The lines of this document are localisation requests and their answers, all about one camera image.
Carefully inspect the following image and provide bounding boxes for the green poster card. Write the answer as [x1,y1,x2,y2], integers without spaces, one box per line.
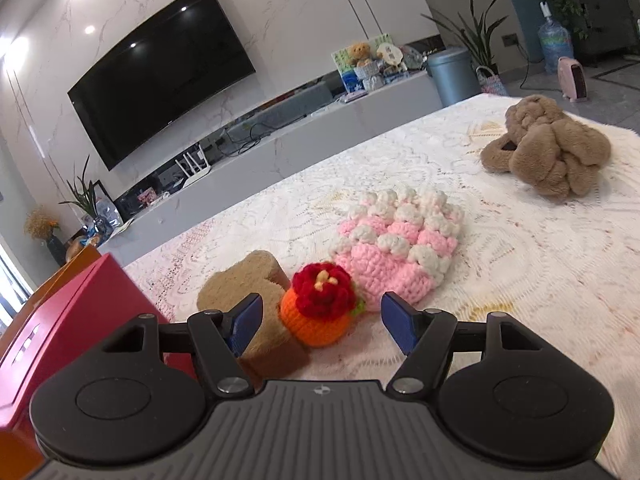
[331,32,396,82]

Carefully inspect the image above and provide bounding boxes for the black flat television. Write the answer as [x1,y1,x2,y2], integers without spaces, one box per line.
[67,0,257,172]

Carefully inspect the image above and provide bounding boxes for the grey blue trash can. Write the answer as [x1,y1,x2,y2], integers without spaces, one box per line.
[426,47,483,109]

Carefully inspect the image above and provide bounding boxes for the pink white crochet hat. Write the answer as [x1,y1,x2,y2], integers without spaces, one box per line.
[332,186,467,306]

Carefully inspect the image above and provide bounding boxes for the black picture frame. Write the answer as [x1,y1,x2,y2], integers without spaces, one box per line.
[92,180,126,229]

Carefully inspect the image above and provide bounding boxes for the white router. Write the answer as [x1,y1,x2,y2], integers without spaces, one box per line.
[175,144,212,187]

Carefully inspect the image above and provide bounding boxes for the black cables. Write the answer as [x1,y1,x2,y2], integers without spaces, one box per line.
[220,119,282,155]

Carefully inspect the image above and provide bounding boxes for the orange crochet cupcake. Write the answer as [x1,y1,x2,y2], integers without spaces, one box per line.
[279,261,366,350]

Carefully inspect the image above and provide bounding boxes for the round paper fan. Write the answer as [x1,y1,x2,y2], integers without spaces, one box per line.
[376,42,404,69]

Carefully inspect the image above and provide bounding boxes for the green plant in glass vase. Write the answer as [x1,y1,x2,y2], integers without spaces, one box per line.
[59,155,115,237]

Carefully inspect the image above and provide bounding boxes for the brown round ornament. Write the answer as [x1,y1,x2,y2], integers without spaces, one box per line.
[65,235,99,264]

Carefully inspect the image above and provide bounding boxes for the dried flowers in dark vase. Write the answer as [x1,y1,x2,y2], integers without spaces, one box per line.
[24,207,69,267]

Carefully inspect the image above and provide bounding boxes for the red box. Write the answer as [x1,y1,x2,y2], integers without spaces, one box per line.
[0,253,198,433]

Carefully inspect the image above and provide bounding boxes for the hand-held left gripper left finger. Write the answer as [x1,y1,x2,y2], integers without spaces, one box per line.
[100,294,264,398]

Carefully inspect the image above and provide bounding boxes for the brown plush toy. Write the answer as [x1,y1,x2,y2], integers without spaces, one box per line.
[480,94,613,199]

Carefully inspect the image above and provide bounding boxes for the brown toast plush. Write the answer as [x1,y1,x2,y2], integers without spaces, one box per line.
[196,250,311,376]

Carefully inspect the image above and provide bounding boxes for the pink space heater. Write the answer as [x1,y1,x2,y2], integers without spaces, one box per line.
[557,56,589,104]

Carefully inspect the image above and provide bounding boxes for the white lace tablecloth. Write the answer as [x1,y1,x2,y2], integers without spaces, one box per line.
[122,92,640,463]

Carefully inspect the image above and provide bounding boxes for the pink woven basket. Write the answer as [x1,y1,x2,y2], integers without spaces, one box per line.
[475,66,509,97]

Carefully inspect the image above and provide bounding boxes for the blue water jug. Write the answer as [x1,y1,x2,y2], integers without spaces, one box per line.
[537,2,574,64]

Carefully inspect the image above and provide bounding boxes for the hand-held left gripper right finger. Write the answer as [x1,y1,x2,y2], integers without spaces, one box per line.
[381,292,545,397]

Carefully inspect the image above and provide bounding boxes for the tall leafy potted plant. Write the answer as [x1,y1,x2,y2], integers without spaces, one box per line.
[422,0,509,73]

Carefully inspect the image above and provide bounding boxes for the marble tv stand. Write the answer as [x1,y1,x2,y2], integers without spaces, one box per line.
[97,67,443,268]

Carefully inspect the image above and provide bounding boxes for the glass balcony door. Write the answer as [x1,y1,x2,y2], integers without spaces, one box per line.
[0,240,39,332]

